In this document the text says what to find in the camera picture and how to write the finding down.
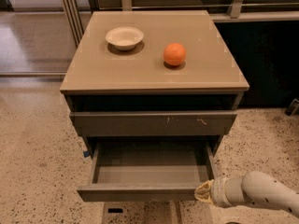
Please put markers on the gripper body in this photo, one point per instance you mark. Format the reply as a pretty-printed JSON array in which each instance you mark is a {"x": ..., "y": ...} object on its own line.
[{"x": 219, "y": 191}]

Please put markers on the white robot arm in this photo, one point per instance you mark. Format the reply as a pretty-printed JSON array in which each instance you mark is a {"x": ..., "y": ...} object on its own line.
[{"x": 254, "y": 189}]

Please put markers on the top grey drawer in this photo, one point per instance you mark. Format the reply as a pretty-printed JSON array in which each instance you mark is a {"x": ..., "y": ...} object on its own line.
[{"x": 131, "y": 124}]

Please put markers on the grey drawer cabinet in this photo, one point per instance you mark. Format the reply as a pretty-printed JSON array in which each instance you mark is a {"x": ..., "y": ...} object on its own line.
[{"x": 102, "y": 78}]

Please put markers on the blue tape piece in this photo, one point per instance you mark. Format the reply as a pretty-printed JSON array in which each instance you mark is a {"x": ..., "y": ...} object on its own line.
[{"x": 86, "y": 154}]

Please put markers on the orange fruit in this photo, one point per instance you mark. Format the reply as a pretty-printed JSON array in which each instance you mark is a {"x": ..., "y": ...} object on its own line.
[{"x": 174, "y": 54}]

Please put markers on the white bowl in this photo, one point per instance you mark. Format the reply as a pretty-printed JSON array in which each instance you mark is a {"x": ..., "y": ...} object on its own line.
[{"x": 124, "y": 38}]

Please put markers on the dark object at wall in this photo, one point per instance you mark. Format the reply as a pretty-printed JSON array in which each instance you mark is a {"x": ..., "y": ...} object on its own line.
[{"x": 293, "y": 108}]

